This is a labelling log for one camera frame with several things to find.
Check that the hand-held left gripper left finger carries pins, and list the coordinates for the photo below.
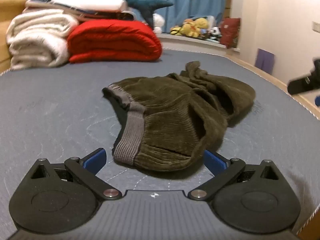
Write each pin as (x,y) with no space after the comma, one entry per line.
(96,159)

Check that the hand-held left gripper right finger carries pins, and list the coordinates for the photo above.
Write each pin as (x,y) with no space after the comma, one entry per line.
(214,162)

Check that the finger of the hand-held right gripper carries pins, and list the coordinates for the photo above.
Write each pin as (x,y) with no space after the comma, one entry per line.
(298,85)

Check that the purple paper sheet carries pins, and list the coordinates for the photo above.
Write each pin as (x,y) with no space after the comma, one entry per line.
(265,59)

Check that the dark red cushion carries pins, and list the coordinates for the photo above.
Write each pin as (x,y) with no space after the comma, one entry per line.
(230,32)

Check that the black and white plush toy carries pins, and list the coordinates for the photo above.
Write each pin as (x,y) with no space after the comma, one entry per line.
(214,32)

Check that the white window ledge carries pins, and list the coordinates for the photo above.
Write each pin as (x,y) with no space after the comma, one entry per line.
(190,43)

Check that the yellow plush toy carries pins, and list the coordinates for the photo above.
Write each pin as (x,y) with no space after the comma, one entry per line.
(195,26)

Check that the red folded blanket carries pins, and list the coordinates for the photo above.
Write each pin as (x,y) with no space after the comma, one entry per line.
(112,41)

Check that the white fluffy folded blanket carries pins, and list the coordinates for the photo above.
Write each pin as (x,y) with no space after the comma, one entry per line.
(37,37)

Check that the stack of folded cloths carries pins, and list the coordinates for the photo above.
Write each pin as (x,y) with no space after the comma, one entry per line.
(100,14)

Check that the blue shark plush toy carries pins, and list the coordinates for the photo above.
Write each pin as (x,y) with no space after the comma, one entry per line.
(140,2)

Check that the tan headboard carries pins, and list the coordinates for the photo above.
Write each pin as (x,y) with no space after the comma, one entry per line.
(7,17)

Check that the wooden bed frame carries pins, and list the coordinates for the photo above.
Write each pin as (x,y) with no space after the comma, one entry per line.
(275,85)

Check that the white wall socket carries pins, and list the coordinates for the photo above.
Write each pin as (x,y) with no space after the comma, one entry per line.
(316,27)

